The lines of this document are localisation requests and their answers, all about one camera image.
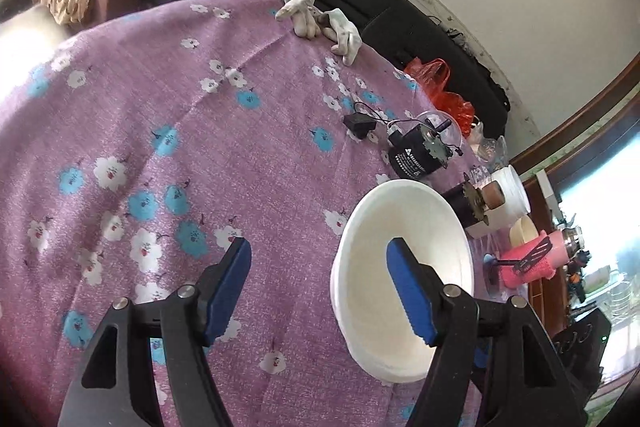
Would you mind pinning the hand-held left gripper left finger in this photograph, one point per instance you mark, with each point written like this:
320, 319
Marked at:
227, 292

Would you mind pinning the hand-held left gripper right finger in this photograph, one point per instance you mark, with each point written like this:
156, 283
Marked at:
410, 292

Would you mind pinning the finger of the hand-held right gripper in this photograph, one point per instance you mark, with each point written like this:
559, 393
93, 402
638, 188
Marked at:
483, 354

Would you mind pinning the large deep white bowl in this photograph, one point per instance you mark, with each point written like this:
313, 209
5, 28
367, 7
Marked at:
365, 347

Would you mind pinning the black motor with brass gear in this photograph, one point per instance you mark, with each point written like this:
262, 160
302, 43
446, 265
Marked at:
465, 202

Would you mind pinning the small cream cup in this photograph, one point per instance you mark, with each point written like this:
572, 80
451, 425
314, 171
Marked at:
522, 232

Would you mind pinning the black motor with label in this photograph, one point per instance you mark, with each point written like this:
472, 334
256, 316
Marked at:
415, 157

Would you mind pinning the white plastic container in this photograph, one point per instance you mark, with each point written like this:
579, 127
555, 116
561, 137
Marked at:
512, 192

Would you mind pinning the purple floral tablecloth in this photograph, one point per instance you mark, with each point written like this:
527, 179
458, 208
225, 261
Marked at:
150, 157

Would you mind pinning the clear glass cup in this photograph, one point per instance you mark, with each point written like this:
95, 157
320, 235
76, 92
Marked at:
490, 149

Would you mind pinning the black power adapter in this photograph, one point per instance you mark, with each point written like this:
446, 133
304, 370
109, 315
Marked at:
359, 125

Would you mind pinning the wooden cabinet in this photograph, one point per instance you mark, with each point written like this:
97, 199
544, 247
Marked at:
550, 147

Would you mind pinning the red plastic bag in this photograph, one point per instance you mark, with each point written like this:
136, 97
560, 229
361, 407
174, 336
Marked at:
445, 92

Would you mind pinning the white work glove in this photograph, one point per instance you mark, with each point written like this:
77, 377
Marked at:
300, 9
345, 32

